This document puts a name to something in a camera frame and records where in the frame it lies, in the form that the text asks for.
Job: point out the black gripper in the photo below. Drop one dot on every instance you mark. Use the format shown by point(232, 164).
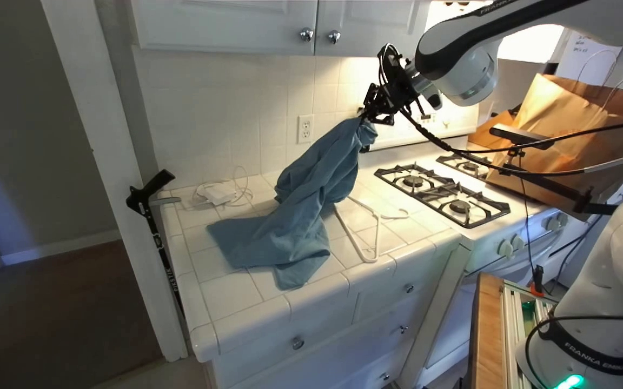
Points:
point(394, 82)

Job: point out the blue cloth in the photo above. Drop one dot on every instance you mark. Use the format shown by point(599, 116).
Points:
point(296, 222)

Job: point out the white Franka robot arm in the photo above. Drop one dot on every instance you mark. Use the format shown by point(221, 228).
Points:
point(599, 288)

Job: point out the round metal cabinet knob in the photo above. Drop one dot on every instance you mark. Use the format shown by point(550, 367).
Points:
point(305, 32)
point(334, 34)

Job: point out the black stove burner grate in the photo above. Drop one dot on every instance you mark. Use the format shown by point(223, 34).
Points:
point(441, 197)
point(466, 167)

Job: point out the white plastic clothes hanger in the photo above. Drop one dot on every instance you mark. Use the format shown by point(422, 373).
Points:
point(377, 238)

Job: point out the white gas stove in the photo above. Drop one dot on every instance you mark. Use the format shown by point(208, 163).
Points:
point(485, 238)

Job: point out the white upper kitchen cabinet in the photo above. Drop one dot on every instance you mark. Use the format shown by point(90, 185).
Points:
point(225, 24)

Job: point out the white rag on counter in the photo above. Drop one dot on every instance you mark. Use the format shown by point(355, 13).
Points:
point(217, 195)

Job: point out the metal drawer knob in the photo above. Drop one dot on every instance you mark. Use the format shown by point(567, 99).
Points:
point(400, 329)
point(296, 342)
point(406, 288)
point(382, 377)

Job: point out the wooden cutting board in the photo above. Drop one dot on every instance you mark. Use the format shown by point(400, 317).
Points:
point(577, 120)

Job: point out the white paper sheet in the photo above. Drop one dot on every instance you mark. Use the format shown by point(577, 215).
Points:
point(588, 61)

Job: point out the white lower drawer cabinet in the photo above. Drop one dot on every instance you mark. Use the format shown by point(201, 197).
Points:
point(339, 337)

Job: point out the black folded tripod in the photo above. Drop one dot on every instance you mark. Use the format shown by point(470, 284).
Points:
point(153, 216)

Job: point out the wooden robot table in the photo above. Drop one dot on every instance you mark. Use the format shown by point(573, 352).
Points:
point(486, 337)

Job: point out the white wall outlet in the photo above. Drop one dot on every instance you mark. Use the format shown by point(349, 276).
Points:
point(302, 129)

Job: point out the black camera mount bars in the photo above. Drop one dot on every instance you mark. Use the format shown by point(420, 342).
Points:
point(519, 136)

